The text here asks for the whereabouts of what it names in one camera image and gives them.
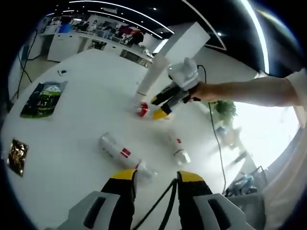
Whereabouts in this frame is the green potted plant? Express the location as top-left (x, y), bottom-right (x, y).
top-left (215, 100), bottom-right (237, 126)

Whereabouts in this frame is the golden foil packet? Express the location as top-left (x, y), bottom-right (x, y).
top-left (6, 138), bottom-right (29, 178)

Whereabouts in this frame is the white skincare tube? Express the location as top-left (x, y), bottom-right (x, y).
top-left (136, 54), bottom-right (169, 107)

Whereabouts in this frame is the blue box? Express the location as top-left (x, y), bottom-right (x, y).
top-left (59, 23), bottom-right (72, 34)

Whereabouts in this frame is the green snack packet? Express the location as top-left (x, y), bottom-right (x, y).
top-left (20, 80), bottom-right (68, 118)

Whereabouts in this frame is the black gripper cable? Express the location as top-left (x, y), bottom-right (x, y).
top-left (133, 179), bottom-right (178, 230)
top-left (197, 64), bottom-right (228, 194)

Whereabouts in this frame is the white pump bottle red collar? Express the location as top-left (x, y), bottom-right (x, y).
top-left (134, 100), bottom-right (174, 122)

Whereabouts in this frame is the red display screen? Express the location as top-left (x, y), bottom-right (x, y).
top-left (119, 25), bottom-right (135, 36)

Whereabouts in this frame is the white office counter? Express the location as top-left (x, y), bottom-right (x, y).
top-left (39, 23), bottom-right (154, 67)

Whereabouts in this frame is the black power cable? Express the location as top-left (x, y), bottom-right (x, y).
top-left (17, 30), bottom-right (39, 101)

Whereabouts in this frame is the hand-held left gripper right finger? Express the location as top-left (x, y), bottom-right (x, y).
top-left (177, 170), bottom-right (251, 230)

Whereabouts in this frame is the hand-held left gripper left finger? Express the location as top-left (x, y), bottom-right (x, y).
top-left (57, 168), bottom-right (138, 230)

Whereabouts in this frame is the blue white container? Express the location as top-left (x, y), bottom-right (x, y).
top-left (216, 126), bottom-right (229, 139)

